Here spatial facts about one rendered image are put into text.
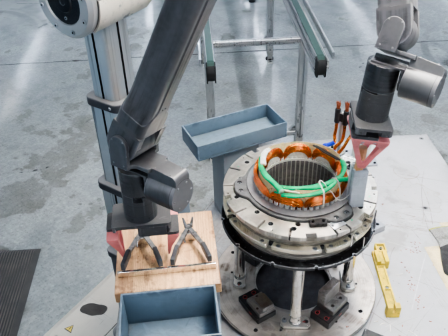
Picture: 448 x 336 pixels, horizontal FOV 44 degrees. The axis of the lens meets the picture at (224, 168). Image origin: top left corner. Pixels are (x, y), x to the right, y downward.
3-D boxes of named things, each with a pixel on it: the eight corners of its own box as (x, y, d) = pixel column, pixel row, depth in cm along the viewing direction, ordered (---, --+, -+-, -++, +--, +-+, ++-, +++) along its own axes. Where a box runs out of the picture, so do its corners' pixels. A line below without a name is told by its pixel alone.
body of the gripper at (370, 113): (383, 112, 104) (392, 76, 100) (391, 141, 95) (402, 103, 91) (348, 109, 104) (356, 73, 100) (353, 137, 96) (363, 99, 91)
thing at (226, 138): (265, 185, 166) (267, 103, 149) (283, 207, 158) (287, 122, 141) (189, 209, 158) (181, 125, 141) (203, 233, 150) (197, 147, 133)
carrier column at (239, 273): (245, 281, 134) (245, 217, 121) (235, 282, 133) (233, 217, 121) (244, 273, 135) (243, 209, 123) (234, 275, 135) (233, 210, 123)
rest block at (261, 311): (261, 294, 128) (261, 288, 127) (275, 310, 125) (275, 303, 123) (246, 302, 127) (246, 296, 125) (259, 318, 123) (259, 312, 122)
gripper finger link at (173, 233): (182, 263, 101) (179, 225, 96) (143, 267, 101) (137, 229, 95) (180, 238, 107) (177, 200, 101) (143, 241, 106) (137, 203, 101)
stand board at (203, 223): (221, 292, 100) (221, 283, 99) (116, 303, 99) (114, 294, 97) (211, 219, 116) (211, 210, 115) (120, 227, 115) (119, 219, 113)
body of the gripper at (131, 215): (171, 230, 97) (168, 197, 92) (112, 236, 96) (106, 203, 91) (170, 207, 102) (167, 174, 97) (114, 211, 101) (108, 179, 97)
